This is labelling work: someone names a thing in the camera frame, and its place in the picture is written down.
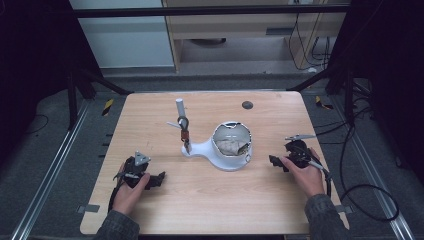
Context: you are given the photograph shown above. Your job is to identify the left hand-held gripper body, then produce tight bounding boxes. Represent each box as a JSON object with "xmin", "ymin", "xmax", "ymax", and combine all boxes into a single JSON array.
[{"xmin": 114, "ymin": 150, "xmax": 152, "ymax": 189}]

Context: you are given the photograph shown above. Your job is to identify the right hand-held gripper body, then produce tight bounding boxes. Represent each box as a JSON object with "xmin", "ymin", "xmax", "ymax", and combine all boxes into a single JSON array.
[{"xmin": 284, "ymin": 134, "xmax": 318, "ymax": 168}]

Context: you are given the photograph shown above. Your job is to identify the white stand with bowl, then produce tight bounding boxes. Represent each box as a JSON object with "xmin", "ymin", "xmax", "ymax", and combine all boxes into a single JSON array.
[{"xmin": 166, "ymin": 97, "xmax": 254, "ymax": 172}]

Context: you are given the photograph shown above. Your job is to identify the person's left hand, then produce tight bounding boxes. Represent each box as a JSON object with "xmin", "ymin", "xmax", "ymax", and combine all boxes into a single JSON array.
[{"xmin": 112, "ymin": 172, "xmax": 151, "ymax": 216}]

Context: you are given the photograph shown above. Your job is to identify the person's right hand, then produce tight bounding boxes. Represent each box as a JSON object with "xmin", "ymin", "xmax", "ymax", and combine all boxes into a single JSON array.
[{"xmin": 279, "ymin": 147, "xmax": 326, "ymax": 199}]

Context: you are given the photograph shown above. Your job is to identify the crumpled grey cloth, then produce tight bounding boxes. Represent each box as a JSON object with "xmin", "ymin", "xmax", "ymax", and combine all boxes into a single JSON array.
[{"xmin": 216, "ymin": 139, "xmax": 250, "ymax": 157}]

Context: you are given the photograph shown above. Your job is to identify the yellow black striped tape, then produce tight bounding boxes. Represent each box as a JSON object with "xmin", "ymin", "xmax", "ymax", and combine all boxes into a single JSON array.
[
  {"xmin": 314, "ymin": 95, "xmax": 334, "ymax": 111},
  {"xmin": 101, "ymin": 98, "xmax": 115, "ymax": 117}
]

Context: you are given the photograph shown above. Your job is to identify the black metal stand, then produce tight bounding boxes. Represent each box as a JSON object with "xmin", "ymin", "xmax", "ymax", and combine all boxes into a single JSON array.
[
  {"xmin": 65, "ymin": 64, "xmax": 134, "ymax": 132},
  {"xmin": 286, "ymin": 64, "xmax": 356, "ymax": 128}
]

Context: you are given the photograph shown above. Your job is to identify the black curtain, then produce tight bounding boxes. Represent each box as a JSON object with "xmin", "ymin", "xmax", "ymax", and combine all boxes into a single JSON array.
[
  {"xmin": 328, "ymin": 0, "xmax": 424, "ymax": 188},
  {"xmin": 0, "ymin": 0, "xmax": 103, "ymax": 164}
]

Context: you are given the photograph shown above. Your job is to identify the white cabinet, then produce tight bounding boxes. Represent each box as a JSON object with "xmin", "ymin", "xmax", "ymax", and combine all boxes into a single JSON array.
[{"xmin": 68, "ymin": 0, "xmax": 176, "ymax": 70}]

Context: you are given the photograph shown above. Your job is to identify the wooden cabinet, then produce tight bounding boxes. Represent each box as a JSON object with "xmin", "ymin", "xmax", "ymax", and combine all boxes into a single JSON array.
[{"xmin": 161, "ymin": 0, "xmax": 352, "ymax": 73}]

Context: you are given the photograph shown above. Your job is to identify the black horizontal bar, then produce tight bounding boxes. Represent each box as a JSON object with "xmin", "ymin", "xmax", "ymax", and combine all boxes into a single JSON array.
[{"xmin": 73, "ymin": 4, "xmax": 352, "ymax": 19}]

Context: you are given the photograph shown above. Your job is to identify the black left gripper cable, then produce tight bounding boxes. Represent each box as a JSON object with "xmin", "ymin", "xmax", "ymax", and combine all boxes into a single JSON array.
[{"xmin": 107, "ymin": 171, "xmax": 129, "ymax": 213}]

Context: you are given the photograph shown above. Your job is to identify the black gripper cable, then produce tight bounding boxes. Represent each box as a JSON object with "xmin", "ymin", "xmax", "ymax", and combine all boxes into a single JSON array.
[
  {"xmin": 308, "ymin": 124, "xmax": 400, "ymax": 223},
  {"xmin": 107, "ymin": 171, "xmax": 129, "ymax": 213}
]

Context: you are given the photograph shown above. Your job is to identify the grey table bracket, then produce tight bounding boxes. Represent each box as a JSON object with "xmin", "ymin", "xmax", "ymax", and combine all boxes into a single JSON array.
[
  {"xmin": 77, "ymin": 204, "xmax": 101, "ymax": 214},
  {"xmin": 334, "ymin": 204, "xmax": 354, "ymax": 215}
]

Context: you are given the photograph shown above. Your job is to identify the aluminium floor rail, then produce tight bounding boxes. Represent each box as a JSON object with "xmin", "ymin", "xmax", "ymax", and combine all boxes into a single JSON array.
[
  {"xmin": 11, "ymin": 99, "xmax": 92, "ymax": 240},
  {"xmin": 329, "ymin": 95, "xmax": 415, "ymax": 240}
]

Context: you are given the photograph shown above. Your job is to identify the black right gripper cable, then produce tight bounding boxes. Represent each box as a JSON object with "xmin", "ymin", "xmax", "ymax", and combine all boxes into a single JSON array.
[{"xmin": 308, "ymin": 124, "xmax": 400, "ymax": 223}]

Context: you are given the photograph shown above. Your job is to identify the black hanging cables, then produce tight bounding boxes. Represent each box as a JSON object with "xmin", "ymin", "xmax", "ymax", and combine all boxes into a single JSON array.
[{"xmin": 287, "ymin": 12, "xmax": 332, "ymax": 73}]

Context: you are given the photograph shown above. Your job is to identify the thin black floor cable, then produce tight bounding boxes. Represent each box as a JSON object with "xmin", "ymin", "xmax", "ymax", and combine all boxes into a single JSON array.
[{"xmin": 23, "ymin": 113, "xmax": 50, "ymax": 136}]

